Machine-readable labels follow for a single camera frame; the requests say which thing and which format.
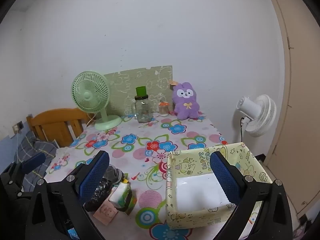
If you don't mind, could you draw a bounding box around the purple plush bunny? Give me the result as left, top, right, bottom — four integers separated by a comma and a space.
170, 81, 200, 120

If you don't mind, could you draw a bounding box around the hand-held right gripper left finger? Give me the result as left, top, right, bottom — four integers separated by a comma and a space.
25, 150, 110, 240

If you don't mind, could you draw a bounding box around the plaid pillow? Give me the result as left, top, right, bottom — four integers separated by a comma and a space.
15, 130, 59, 188

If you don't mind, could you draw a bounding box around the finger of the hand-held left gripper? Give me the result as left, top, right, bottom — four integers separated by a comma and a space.
10, 152, 47, 180

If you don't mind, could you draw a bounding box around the green patterned board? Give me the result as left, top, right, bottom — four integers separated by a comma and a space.
104, 65, 173, 117

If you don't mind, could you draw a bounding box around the green desk fan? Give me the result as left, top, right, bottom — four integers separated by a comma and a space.
71, 71, 122, 130

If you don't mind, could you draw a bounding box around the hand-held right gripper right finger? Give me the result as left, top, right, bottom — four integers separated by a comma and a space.
209, 151, 293, 240

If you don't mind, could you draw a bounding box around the glass jar with green lid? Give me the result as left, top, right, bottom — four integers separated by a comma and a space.
131, 86, 153, 123

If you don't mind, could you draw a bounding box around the yellow cartoon printed box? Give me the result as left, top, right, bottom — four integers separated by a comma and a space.
166, 142, 273, 230

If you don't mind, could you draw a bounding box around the black plastic bag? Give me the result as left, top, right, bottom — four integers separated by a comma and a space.
85, 165, 123, 212

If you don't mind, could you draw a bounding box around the green tissue pack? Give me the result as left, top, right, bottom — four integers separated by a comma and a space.
109, 180, 137, 215

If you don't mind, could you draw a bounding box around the wooden bed headboard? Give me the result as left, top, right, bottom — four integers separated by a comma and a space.
26, 108, 97, 148

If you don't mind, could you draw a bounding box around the beige door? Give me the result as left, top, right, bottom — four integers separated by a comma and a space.
261, 0, 320, 215

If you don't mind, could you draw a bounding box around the white fan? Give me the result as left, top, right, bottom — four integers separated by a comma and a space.
236, 94, 277, 137

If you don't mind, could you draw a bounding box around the cotton swab jar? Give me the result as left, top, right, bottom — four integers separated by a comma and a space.
159, 101, 170, 117

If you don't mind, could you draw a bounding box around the pink square block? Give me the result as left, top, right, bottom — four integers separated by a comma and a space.
93, 200, 118, 223

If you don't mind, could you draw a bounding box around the floral tablecloth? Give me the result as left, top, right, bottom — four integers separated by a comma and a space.
44, 110, 265, 240

